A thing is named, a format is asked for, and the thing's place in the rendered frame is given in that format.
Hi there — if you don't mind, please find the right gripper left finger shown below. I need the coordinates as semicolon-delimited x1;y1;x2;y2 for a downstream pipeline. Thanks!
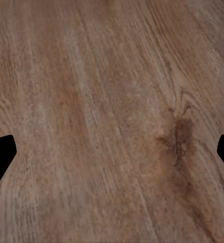
0;135;17;180

